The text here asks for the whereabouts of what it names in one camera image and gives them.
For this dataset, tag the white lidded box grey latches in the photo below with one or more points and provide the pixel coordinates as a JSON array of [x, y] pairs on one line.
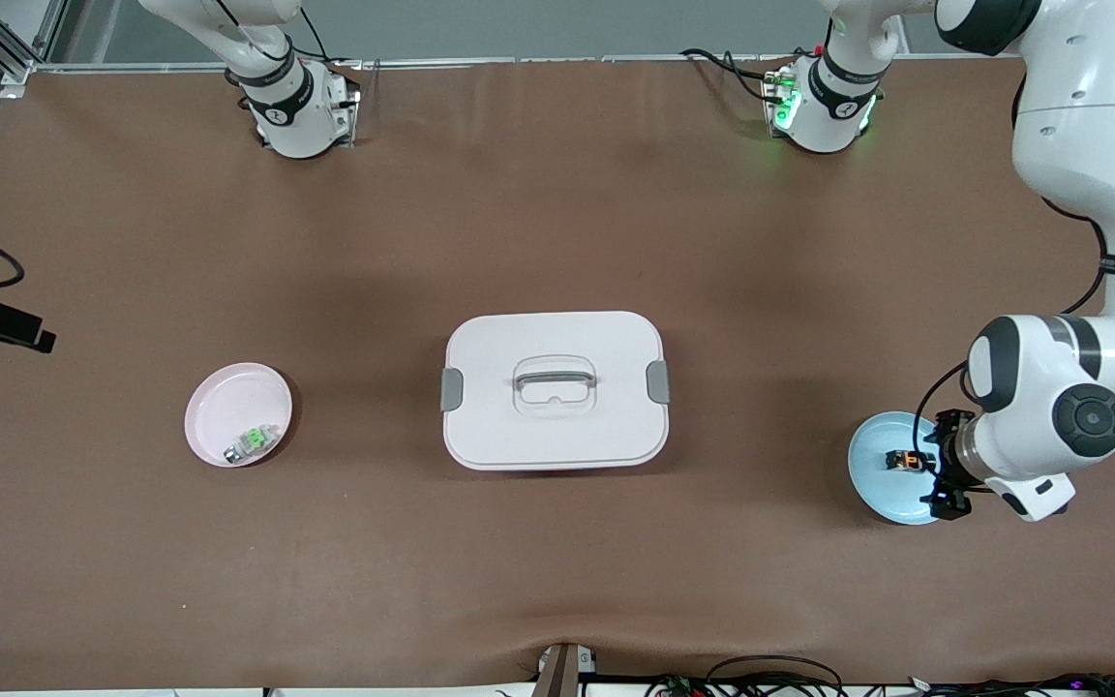
[[557, 436]]

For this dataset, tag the orange push-button switch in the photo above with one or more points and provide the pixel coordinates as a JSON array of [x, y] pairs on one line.
[[901, 461]]

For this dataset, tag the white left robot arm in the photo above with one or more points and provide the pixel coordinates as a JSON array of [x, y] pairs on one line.
[[1080, 97]]

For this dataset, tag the light blue round plate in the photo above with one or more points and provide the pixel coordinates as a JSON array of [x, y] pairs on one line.
[[872, 484]]

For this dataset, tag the silver table edge rail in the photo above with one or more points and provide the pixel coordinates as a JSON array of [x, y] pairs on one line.
[[567, 60]]

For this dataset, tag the pink round plate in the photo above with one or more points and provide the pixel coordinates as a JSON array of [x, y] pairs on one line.
[[228, 402]]

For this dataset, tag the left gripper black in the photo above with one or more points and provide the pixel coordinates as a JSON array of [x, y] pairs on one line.
[[949, 452]]

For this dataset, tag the brown metal stand bracket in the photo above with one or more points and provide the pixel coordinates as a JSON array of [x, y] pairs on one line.
[[562, 673]]

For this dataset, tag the brown table mat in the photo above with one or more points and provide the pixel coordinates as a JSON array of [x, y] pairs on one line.
[[557, 581]]

